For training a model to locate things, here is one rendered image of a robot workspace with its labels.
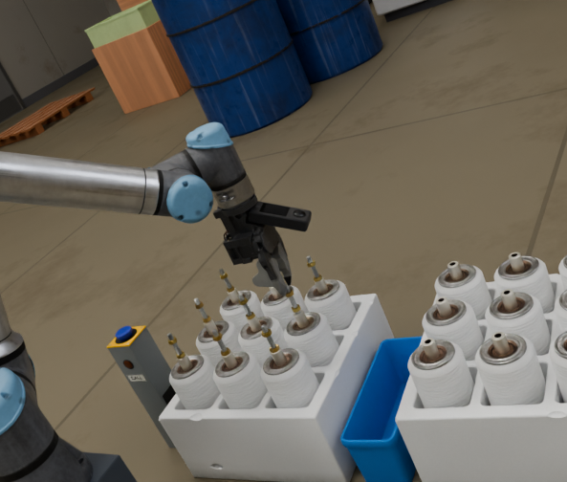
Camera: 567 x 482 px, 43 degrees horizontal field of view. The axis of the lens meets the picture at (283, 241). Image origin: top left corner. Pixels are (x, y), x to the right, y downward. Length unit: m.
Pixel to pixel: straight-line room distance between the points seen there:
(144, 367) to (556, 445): 0.88
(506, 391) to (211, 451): 0.66
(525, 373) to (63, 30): 10.57
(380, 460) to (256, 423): 0.25
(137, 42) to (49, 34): 5.28
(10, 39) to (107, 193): 9.65
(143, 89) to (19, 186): 5.04
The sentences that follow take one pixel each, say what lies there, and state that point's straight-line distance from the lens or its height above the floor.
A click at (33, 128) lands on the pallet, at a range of 7.58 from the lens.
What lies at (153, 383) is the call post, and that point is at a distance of 1.67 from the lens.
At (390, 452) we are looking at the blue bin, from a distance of 1.36.
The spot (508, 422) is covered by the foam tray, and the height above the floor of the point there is 0.17.
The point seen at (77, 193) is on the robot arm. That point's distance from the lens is 1.13.
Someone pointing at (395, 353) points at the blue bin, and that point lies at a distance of 1.58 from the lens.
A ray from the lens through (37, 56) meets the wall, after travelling 10.94.
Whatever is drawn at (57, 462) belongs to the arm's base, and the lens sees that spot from 1.28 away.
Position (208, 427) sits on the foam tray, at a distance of 1.52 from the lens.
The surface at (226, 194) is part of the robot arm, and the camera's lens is 1.32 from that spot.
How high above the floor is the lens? 0.99
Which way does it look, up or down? 23 degrees down
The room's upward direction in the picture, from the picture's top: 25 degrees counter-clockwise
